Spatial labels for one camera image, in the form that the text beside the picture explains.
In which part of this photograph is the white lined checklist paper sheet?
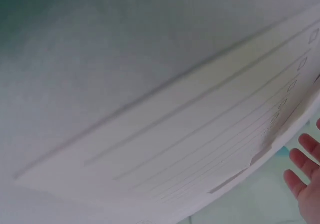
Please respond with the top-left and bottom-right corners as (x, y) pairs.
(13, 5), (320, 224)

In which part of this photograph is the person's right hand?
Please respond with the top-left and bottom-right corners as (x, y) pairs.
(283, 118), (320, 224)

